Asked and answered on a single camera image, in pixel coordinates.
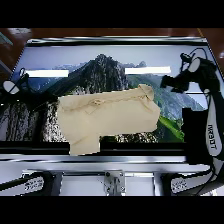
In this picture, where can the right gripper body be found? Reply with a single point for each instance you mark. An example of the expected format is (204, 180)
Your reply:
(175, 83)

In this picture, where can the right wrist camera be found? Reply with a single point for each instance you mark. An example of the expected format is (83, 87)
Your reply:
(184, 60)

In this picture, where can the beige shirt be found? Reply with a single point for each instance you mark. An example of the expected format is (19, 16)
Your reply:
(110, 115)

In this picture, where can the silver frame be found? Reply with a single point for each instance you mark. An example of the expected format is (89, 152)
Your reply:
(115, 181)

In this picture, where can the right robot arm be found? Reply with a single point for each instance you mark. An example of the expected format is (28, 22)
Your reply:
(213, 133)

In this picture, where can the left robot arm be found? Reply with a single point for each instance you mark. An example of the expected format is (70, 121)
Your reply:
(12, 87)

